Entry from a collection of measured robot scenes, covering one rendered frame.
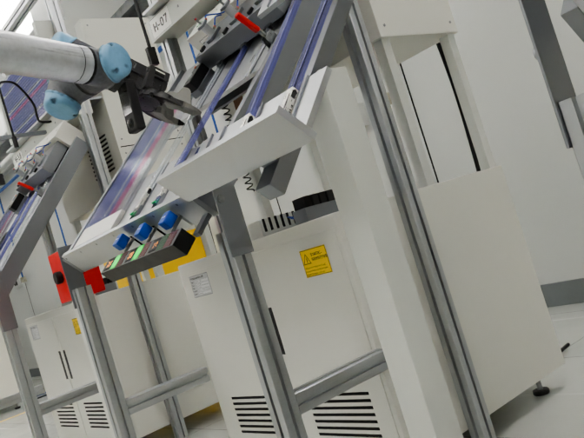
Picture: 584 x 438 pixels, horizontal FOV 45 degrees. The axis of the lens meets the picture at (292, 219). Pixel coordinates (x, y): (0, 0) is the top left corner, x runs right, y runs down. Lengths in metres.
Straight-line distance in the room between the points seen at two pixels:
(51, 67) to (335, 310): 0.77
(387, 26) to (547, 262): 1.64
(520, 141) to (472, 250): 1.38
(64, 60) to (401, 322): 0.78
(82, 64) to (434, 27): 0.95
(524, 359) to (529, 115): 1.42
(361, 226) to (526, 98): 2.03
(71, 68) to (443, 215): 0.91
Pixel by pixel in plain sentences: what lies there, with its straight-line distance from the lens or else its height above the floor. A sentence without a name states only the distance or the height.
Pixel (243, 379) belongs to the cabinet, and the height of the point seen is 0.28.
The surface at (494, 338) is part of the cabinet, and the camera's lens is 1.81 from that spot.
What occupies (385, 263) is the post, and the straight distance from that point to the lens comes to 1.12.
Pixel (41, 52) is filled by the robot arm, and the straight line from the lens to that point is 1.38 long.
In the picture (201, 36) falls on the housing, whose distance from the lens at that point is 2.03.
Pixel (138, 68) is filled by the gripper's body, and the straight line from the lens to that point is 1.70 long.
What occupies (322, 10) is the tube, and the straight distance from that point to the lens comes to 1.07.
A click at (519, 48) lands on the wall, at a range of 3.09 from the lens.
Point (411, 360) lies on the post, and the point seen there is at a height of 0.35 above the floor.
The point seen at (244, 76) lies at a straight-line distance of 1.60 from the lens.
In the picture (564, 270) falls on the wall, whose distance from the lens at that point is 3.14.
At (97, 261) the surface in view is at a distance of 1.80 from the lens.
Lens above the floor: 0.58
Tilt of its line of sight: 2 degrees up
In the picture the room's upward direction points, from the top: 17 degrees counter-clockwise
